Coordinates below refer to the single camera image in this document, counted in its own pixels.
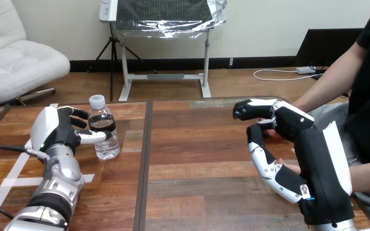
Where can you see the person's hand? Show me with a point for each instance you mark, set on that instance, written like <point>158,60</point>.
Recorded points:
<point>289,166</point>

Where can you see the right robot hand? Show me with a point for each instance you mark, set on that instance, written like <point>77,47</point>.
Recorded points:
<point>319,172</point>

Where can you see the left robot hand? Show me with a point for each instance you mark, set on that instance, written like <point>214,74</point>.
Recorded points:
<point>55,129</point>

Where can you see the clear water bottle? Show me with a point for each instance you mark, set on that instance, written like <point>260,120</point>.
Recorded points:
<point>106,148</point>

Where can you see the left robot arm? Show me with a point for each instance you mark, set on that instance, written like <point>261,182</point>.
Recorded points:
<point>59,178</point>

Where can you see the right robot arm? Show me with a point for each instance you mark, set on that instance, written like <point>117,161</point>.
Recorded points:
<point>330,227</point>

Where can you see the white cushioned chair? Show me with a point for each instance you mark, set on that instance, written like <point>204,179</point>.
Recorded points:
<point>15,67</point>

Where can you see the black tripod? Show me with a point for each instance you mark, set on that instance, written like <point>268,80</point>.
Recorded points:
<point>112,63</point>

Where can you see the white desk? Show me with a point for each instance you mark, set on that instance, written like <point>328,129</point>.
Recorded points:
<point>126,71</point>

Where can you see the white power strip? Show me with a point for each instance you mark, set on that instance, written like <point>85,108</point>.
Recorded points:
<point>305,70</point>

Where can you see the dark screen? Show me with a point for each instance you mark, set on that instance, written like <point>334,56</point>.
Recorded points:
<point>325,46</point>

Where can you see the foil sheet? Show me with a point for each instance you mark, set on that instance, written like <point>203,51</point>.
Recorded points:
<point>169,28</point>

